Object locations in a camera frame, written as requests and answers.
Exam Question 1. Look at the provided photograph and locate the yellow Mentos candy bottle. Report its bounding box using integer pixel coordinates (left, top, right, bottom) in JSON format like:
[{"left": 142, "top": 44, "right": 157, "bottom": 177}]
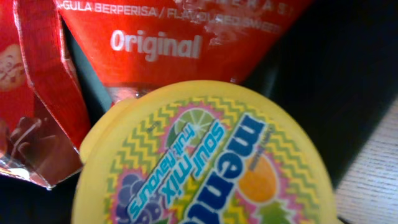
[{"left": 72, "top": 81, "right": 339, "bottom": 223}]

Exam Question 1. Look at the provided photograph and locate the red Hacks candy bag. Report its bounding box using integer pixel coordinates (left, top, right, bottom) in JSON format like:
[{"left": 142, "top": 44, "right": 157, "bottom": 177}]
[{"left": 55, "top": 0, "right": 312, "bottom": 103}]

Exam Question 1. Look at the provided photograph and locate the red Hello Panda box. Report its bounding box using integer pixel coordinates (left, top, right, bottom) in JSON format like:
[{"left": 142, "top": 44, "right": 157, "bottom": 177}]
[{"left": 1, "top": 0, "right": 91, "bottom": 189}]

